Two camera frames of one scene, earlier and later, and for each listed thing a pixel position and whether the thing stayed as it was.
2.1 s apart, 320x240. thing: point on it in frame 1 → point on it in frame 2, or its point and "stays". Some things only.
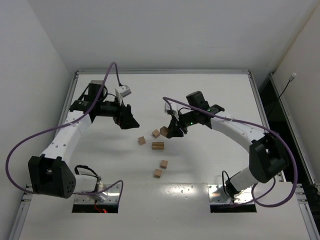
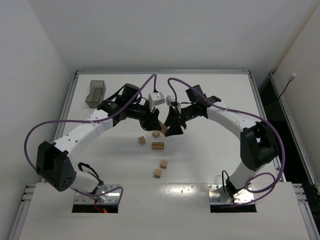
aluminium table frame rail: (169, 72) stays
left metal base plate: (113, 197) stays
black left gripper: (121, 115) → (149, 118)
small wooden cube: (157, 173) stays
